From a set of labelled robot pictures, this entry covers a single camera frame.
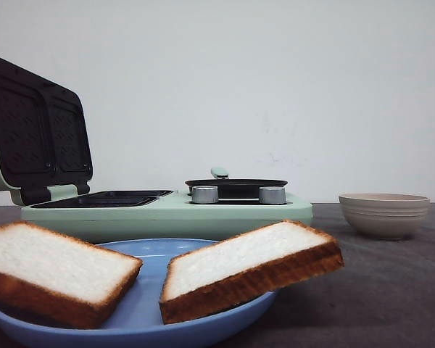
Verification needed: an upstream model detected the toast slice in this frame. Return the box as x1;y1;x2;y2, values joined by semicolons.
0;221;143;329
159;220;344;324

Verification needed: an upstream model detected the beige ribbed bowl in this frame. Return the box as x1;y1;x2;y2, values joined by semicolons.
339;193;430;240

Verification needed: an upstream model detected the mint green breakfast maker base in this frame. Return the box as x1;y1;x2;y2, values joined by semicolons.
19;186;313;243

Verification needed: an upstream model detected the black round frying pan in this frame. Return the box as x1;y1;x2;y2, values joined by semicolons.
185;167;288;199

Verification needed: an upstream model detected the left silver control knob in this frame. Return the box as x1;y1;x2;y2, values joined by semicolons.
191;186;219;204

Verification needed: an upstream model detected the silver control knob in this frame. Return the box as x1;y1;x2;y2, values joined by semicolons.
191;186;219;204
259;186;286;205

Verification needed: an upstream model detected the right silver control knob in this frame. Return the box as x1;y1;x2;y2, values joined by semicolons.
259;186;286;205

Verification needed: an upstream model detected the blue round plate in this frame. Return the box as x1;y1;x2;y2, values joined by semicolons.
0;239;277;347

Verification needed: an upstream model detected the grey table cloth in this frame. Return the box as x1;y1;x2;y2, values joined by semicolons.
0;202;435;348

